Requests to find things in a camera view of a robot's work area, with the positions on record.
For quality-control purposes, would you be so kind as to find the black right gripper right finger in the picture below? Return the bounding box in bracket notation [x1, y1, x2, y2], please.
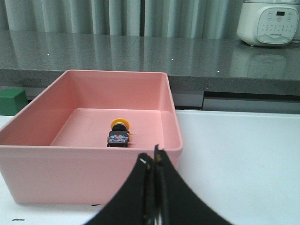
[154, 145, 231, 225]

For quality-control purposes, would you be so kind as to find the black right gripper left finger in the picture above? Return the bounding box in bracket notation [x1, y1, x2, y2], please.
[86, 153, 153, 225]

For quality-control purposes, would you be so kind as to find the yellow push button switch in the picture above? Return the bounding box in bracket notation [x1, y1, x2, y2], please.
[107, 118, 130, 148]

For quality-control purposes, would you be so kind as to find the pink plastic bin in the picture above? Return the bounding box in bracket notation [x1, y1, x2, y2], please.
[0, 70, 183, 204]

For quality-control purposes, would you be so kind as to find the grey stone counter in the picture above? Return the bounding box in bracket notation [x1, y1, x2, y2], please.
[0, 30, 300, 114]

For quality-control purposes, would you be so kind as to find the green wooden cube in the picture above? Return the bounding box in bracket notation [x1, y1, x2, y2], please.
[0, 89, 28, 116]

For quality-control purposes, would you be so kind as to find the grey pleated curtain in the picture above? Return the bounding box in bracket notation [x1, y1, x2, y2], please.
[0, 0, 242, 39]

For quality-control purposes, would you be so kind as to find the white kitchen appliance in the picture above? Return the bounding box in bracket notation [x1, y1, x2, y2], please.
[236, 0, 300, 46]

